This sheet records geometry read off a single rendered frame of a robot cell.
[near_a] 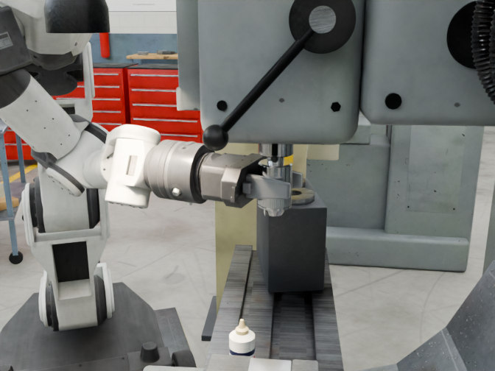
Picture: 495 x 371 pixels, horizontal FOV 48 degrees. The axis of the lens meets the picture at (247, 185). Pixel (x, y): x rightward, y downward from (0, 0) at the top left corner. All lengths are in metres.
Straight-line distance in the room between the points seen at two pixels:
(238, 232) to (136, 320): 1.00
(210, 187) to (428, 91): 0.31
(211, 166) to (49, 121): 0.38
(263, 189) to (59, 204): 0.75
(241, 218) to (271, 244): 1.49
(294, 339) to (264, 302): 0.14
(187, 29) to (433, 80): 0.30
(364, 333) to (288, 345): 1.83
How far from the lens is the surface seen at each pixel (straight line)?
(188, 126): 5.38
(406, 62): 0.64
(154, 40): 10.02
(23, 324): 1.87
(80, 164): 1.08
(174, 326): 2.08
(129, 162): 0.84
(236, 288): 1.22
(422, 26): 0.64
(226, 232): 2.66
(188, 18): 0.73
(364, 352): 2.71
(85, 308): 1.62
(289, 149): 0.75
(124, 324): 1.78
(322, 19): 0.61
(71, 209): 1.41
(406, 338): 2.86
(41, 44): 1.08
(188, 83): 0.74
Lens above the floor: 1.46
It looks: 17 degrees down
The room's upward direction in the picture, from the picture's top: straight up
